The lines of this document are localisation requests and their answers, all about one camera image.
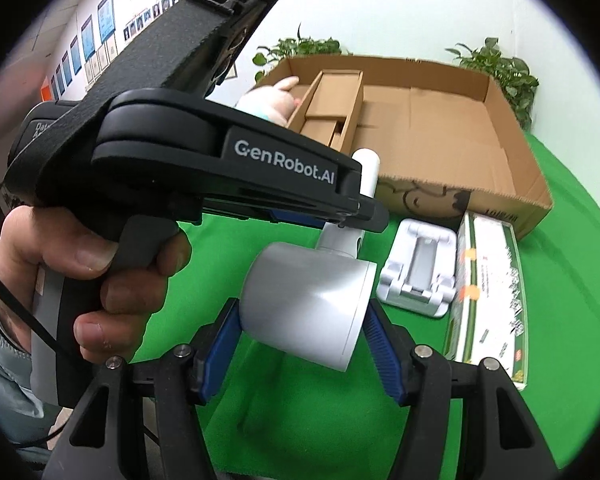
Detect white folding phone stand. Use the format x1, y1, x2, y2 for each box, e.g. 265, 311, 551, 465
376, 219, 457, 318

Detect white hair dryer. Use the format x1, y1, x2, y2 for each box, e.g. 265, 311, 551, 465
239, 147, 383, 373

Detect grey sleeve forearm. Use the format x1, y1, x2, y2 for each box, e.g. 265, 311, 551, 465
0, 318, 60, 472

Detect person's left hand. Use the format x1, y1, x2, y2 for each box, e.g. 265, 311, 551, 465
0, 205, 194, 365

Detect green white medicine box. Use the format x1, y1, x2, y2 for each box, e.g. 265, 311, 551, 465
443, 212, 529, 390

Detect pink pig plush toy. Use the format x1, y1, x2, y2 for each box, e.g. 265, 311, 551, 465
235, 76, 301, 127

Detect left potted green plant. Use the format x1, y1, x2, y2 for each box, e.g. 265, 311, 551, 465
252, 26, 350, 82

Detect potted green plant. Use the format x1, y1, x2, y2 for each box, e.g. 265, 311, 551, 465
252, 26, 350, 82
445, 37, 540, 131

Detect brown cardboard insert tray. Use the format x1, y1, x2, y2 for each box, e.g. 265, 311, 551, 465
287, 70, 364, 155

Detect large brown cardboard box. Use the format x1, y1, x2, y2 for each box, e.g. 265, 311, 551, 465
260, 55, 553, 237

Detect right potted green plant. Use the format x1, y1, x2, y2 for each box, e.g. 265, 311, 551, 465
445, 37, 540, 131

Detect black cable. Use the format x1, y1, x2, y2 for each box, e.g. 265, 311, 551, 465
0, 261, 62, 356

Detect blue notice boards on wall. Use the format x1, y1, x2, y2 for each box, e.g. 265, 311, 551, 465
46, 0, 117, 100

